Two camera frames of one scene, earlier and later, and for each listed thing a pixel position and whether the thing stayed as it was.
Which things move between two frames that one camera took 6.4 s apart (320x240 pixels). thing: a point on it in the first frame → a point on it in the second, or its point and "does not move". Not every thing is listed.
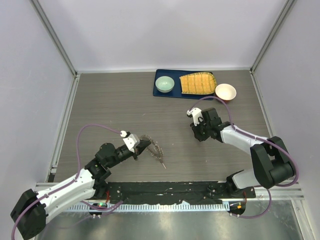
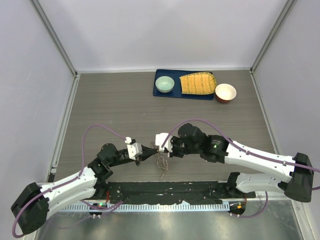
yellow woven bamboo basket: [200, 83] does not move
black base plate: [175, 192] does not move
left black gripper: [140, 148] → [147, 152]
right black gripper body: [201, 130] → [179, 148]
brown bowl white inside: [226, 92] does not move
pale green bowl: [164, 84] does not move
